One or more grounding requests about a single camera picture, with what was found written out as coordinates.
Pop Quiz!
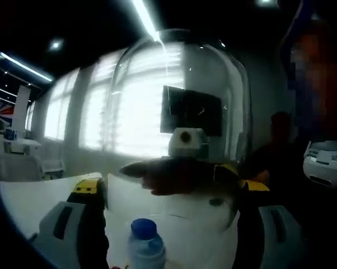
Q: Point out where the white chair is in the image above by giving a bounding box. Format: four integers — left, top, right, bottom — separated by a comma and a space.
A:
0, 154, 45, 182

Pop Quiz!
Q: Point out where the white desk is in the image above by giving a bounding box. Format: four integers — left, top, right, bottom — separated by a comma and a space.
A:
0, 131, 42, 154

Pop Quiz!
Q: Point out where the person's torso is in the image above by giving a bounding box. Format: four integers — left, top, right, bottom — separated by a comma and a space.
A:
241, 110, 337, 253

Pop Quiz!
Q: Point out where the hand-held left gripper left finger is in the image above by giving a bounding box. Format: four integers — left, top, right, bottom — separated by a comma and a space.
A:
39, 178, 110, 269

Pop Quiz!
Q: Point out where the red blue wall graphic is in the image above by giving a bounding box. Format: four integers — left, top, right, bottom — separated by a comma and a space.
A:
0, 104, 16, 127

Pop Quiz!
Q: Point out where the white VR headset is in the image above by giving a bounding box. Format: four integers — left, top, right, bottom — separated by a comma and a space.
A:
302, 140, 337, 189

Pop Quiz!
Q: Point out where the clear glass dome cover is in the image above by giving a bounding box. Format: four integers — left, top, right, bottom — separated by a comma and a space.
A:
104, 29, 254, 236

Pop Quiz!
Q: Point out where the black wall monitor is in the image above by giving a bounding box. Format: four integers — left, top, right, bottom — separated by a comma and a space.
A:
160, 85, 223, 137

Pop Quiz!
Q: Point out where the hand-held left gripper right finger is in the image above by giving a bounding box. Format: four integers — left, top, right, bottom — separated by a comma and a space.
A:
232, 180, 308, 269

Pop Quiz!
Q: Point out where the blue drink bottle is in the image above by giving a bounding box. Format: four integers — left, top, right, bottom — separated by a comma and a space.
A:
127, 218, 167, 269

